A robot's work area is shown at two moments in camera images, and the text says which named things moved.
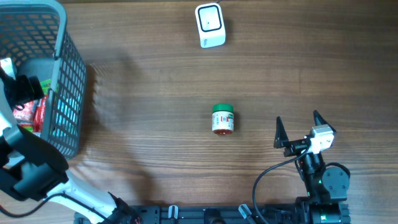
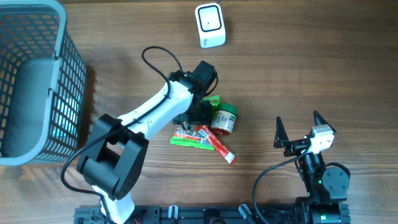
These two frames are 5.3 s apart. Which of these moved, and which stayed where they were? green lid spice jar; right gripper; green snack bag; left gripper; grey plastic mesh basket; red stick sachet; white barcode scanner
Moved: red stick sachet; green snack bag; left gripper
Stayed: right gripper; green lid spice jar; grey plastic mesh basket; white barcode scanner
